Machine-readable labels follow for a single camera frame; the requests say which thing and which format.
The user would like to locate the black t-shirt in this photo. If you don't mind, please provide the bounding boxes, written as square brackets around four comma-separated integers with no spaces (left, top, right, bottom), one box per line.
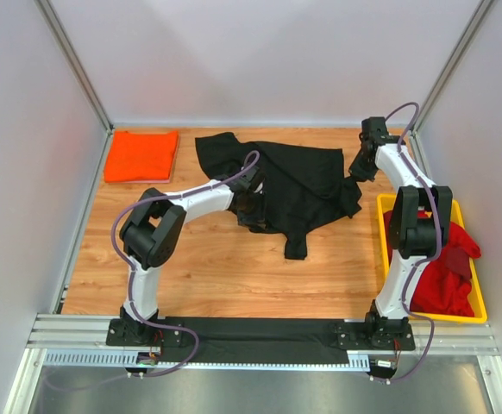
[195,132,361,260]

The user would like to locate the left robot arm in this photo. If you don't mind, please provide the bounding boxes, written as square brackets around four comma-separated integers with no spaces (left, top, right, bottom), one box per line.
[119,166,265,323]

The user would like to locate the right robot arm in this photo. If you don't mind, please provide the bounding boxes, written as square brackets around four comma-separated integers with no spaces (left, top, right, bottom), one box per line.
[349,116,453,320]

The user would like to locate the yellow plastic bin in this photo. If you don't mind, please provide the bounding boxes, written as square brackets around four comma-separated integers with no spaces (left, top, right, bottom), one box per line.
[376,192,489,323]

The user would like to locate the folded orange t-shirt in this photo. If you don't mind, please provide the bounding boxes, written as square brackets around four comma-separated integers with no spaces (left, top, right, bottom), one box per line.
[104,131,179,184]

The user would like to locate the red t-shirt in bin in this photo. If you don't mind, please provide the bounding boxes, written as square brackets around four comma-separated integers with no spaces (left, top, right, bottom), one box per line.
[383,209,483,318]

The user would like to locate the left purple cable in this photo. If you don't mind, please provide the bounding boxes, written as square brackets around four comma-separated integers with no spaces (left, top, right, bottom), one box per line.
[110,150,261,380]

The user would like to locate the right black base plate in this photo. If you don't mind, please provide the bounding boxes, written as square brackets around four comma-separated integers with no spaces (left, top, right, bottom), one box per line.
[332,318,416,351]

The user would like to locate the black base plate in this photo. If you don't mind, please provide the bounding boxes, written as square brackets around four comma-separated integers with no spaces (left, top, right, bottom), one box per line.
[105,318,185,348]
[332,318,416,351]

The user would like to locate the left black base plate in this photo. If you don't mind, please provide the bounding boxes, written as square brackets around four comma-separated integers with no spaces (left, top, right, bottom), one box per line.
[105,318,185,348]

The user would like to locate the right aluminium frame post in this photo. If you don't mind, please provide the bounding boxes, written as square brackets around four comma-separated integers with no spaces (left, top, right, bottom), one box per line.
[408,0,496,135]

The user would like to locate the aluminium frame post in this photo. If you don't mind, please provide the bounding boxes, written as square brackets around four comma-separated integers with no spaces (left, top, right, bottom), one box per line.
[408,0,496,135]
[35,0,113,132]

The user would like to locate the left aluminium frame post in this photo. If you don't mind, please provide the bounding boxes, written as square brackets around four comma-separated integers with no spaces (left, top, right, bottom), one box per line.
[35,0,113,132]

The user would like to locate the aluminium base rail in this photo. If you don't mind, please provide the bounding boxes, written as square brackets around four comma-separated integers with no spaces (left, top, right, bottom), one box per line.
[27,315,499,372]

